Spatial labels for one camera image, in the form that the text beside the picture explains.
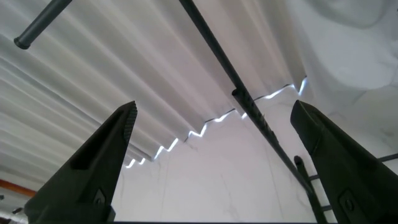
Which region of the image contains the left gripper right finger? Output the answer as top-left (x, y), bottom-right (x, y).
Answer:
top-left (290, 99), bottom-right (398, 223)

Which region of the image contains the black clothes rack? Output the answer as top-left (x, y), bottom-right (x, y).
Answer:
top-left (14, 0), bottom-right (398, 224)

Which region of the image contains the white curtain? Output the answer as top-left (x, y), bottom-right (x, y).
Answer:
top-left (0, 0), bottom-right (308, 187)

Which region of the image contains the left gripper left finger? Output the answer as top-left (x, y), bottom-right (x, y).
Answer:
top-left (23, 100), bottom-right (138, 223)

